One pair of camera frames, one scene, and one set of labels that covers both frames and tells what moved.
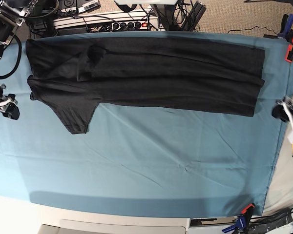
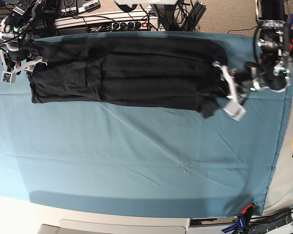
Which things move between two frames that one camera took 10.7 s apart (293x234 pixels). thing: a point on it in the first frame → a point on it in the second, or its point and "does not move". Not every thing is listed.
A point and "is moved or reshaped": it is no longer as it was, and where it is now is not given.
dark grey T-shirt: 75,74 is moved or reshaped
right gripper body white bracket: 2,102 → 9,77
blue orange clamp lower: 243,221 does not move
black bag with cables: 264,225 does not move
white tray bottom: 176,226 does not move
